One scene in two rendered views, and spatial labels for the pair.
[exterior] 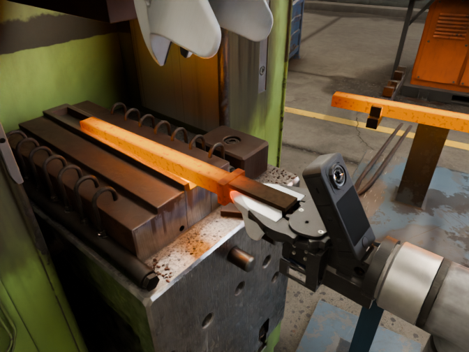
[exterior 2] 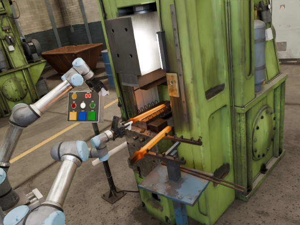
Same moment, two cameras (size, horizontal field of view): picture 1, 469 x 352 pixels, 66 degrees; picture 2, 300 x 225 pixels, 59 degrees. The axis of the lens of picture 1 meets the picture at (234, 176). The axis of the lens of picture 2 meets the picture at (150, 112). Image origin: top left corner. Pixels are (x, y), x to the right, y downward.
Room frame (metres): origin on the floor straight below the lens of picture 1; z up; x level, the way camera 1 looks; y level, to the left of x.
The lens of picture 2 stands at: (0.86, -1.81, 1.84)
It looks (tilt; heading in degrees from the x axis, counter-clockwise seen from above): 23 degrees down; 99
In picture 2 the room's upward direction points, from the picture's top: 10 degrees counter-clockwise
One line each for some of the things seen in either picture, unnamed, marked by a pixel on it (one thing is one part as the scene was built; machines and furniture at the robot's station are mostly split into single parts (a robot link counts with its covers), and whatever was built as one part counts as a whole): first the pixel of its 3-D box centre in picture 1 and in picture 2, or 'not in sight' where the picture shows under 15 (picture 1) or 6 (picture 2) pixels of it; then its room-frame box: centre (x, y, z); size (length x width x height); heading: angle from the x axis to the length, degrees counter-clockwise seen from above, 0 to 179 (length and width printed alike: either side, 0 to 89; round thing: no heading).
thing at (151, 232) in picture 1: (107, 161); (155, 113); (0.57, 0.23, 0.96); 0.42 x 0.20 x 0.09; 51
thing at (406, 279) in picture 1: (407, 278); (108, 135); (0.26, -0.18, 1.00); 0.08 x 0.05 x 0.08; 141
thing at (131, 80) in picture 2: not in sight; (148, 72); (0.57, 0.23, 1.32); 0.42 x 0.20 x 0.10; 51
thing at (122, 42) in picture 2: not in sight; (147, 41); (0.60, 0.21, 1.56); 0.42 x 0.39 x 0.40; 51
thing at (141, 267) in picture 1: (70, 218); not in sight; (0.44, 0.26, 0.93); 0.40 x 0.03 x 0.03; 51
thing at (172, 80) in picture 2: not in sight; (172, 85); (0.76, -0.03, 1.27); 0.09 x 0.02 x 0.17; 141
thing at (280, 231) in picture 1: (283, 223); not in sight; (0.33, -0.06, 1.02); 0.09 x 0.05 x 0.02; 53
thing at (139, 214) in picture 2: not in sight; (152, 215); (0.40, 0.04, 0.01); 0.58 x 0.39 x 0.01; 141
